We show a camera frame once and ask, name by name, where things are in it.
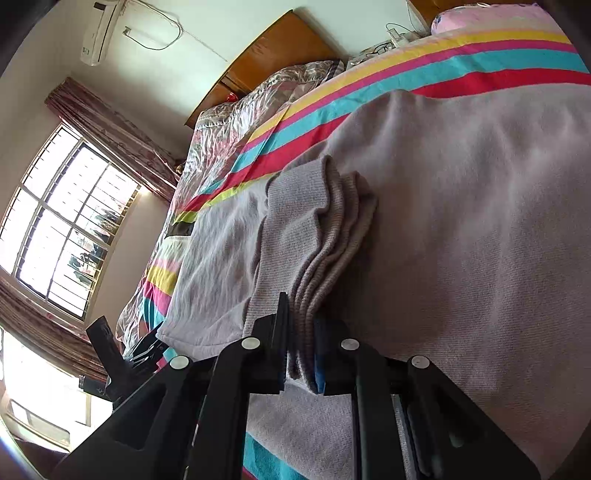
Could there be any small nightstand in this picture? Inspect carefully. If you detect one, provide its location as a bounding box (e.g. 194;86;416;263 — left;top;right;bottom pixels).
346;39;416;68

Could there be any white air conditioner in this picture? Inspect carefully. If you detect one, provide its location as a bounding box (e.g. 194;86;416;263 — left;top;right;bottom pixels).
79;0;126;66

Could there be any patterned maroon curtain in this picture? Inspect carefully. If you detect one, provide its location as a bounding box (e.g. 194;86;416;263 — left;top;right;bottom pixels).
45;77;181;204
0;277;112;384

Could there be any plain wooden headboard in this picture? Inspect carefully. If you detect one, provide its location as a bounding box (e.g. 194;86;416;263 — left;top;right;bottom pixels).
185;10;342;130

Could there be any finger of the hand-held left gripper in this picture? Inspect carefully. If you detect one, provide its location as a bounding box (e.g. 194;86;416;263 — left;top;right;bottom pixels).
122;332;169;370
85;316;127;374

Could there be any floral patterned quilt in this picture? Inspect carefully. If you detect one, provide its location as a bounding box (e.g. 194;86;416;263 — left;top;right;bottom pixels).
115;59;345;342

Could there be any air conditioner power cord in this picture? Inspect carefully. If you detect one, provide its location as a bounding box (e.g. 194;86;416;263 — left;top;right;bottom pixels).
122;21;229;63

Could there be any bright glass window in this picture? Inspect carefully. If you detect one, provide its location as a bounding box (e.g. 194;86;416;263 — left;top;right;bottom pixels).
0;323;93;457

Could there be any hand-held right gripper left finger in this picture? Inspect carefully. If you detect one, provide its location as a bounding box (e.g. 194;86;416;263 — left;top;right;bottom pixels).
51;291;294;480

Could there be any rainbow striped blanket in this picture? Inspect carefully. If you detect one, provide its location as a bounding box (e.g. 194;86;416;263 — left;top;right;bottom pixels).
139;6;591;480

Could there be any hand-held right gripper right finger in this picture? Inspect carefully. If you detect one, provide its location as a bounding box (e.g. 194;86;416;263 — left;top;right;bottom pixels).
314;318;541;480

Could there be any window with metal bars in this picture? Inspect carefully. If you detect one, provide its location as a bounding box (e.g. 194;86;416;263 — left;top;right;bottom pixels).
0;122;141;321

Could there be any pink floral pillow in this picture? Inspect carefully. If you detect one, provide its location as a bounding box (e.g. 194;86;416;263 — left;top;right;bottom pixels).
430;2;541;35

